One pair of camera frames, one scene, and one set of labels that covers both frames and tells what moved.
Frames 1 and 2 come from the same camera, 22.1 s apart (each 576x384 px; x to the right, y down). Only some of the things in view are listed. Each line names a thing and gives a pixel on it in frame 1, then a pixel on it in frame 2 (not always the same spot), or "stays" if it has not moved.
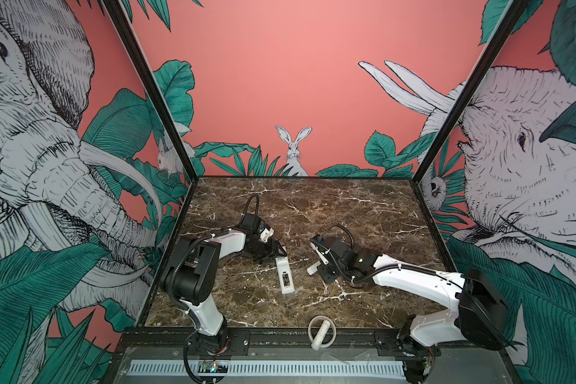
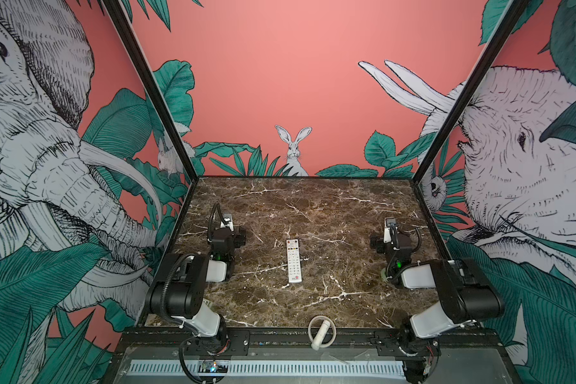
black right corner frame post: (510, 16) stays
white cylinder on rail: (322, 332) stays
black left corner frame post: (134, 47) stays
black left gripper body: (261, 250) -> (234, 239)
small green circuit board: (210, 366) stays
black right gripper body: (328, 273) -> (385, 248)
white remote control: (285, 275) -> (294, 271)
